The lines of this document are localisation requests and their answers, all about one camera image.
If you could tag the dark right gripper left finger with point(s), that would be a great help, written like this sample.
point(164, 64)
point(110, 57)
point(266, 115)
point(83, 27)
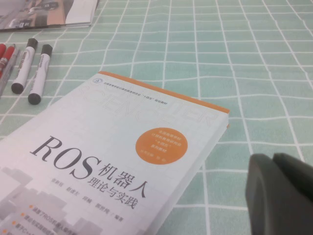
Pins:
point(269, 203)

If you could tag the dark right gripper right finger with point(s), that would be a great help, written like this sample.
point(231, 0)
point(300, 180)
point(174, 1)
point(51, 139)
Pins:
point(298, 171)

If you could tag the clear grey pen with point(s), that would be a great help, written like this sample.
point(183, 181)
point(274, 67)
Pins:
point(11, 71)

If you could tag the red pen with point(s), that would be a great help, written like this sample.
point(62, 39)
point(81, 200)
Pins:
point(6, 61)
point(2, 49)

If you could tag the green checked tablecloth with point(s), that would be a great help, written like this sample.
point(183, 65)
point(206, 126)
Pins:
point(220, 61)

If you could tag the white orange ROS book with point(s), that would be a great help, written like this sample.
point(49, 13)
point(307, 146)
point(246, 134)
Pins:
point(102, 147)

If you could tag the whiteboard marker small print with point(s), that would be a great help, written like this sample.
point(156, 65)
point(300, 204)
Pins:
point(40, 73)

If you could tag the white brochure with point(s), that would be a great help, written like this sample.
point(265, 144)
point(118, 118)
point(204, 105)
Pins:
point(73, 25)

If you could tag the whiteboard marker bold print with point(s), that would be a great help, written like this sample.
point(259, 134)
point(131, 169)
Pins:
point(24, 66)

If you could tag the brochure with office photo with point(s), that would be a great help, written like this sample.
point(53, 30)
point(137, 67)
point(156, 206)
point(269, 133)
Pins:
point(36, 12)

